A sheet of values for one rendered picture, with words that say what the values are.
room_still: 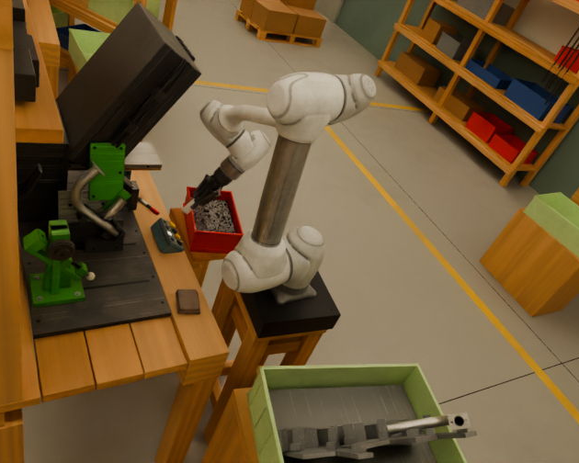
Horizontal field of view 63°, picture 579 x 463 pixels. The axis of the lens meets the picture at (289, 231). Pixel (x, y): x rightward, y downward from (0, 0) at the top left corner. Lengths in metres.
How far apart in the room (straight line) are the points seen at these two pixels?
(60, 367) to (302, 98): 1.03
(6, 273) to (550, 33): 6.65
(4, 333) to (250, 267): 0.70
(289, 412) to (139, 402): 1.07
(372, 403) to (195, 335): 0.67
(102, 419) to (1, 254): 1.52
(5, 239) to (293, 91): 0.73
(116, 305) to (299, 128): 0.85
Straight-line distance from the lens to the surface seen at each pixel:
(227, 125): 1.78
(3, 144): 0.94
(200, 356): 1.61
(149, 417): 2.51
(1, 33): 0.85
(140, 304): 1.71
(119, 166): 1.79
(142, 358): 1.61
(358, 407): 1.77
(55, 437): 2.46
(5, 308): 1.22
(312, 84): 1.30
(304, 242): 1.66
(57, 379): 1.56
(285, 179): 1.41
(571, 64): 6.09
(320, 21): 8.25
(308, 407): 1.69
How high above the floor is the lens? 2.19
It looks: 36 degrees down
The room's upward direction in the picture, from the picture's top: 23 degrees clockwise
